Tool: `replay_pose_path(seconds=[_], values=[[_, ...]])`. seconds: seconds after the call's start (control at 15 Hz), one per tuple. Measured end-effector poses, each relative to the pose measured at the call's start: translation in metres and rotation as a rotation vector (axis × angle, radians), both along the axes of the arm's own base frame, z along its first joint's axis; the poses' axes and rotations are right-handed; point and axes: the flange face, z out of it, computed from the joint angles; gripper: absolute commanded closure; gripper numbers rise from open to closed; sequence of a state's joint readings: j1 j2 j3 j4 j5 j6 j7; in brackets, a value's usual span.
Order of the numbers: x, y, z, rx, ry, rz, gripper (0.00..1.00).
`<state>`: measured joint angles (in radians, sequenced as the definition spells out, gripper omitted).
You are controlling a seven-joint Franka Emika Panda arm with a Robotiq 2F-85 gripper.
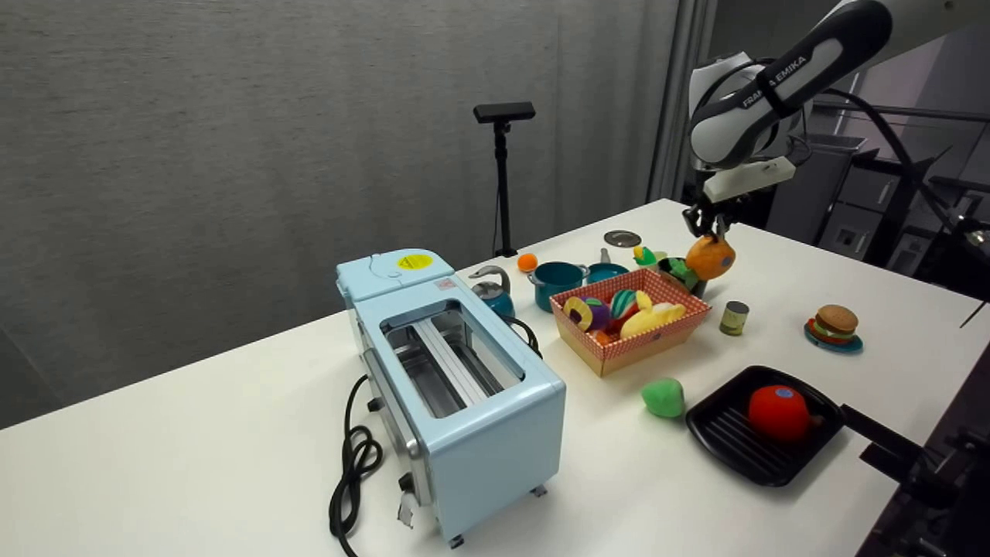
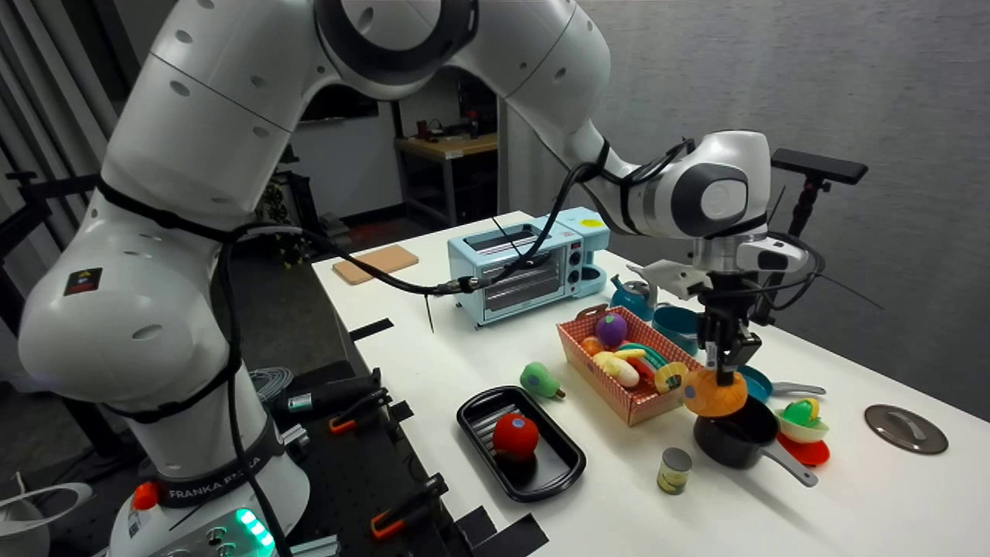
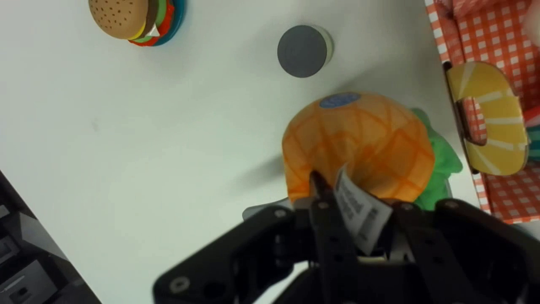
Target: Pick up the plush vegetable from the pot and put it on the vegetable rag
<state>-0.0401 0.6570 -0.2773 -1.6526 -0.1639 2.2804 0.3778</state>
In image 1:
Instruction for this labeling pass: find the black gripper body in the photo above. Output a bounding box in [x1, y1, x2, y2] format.
[682, 198, 739, 239]

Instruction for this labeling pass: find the orange plush vegetable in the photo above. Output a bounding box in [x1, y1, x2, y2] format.
[683, 231, 739, 286]

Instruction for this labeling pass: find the teal toy pot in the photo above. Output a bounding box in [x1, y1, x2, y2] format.
[528, 258, 590, 317]

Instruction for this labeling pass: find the green plush vegetable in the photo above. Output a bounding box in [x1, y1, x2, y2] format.
[637, 375, 690, 424]

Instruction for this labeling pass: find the red plush tomato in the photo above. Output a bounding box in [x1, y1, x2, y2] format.
[742, 382, 815, 450]

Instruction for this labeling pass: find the yellow toy corn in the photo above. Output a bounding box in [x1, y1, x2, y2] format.
[617, 296, 690, 343]

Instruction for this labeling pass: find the blue bowl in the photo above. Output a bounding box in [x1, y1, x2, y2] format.
[581, 261, 635, 291]

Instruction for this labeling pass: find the striped toy food piece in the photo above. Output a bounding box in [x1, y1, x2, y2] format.
[608, 286, 644, 321]

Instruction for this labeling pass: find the purple toy eggplant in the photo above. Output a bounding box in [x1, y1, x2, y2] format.
[588, 301, 622, 340]

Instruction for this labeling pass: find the round yellow toy slice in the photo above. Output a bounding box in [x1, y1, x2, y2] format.
[561, 294, 600, 333]

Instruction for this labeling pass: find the toy hamburger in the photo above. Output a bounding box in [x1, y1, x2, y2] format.
[811, 302, 865, 345]

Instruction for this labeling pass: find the black grill tray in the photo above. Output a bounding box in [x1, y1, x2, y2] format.
[683, 362, 850, 493]

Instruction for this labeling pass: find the teal toy kettle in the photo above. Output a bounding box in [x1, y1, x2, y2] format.
[466, 264, 521, 326]

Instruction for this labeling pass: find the light blue toaster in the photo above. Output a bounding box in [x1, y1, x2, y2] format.
[331, 243, 571, 551]

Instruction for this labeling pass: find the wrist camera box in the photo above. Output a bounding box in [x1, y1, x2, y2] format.
[702, 155, 802, 203]

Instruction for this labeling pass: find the black camera on stand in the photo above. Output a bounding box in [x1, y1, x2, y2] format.
[472, 99, 539, 261]

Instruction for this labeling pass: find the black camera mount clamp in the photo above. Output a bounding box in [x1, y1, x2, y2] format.
[839, 398, 990, 557]

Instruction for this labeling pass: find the black toaster power cable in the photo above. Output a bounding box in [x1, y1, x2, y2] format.
[326, 372, 388, 557]

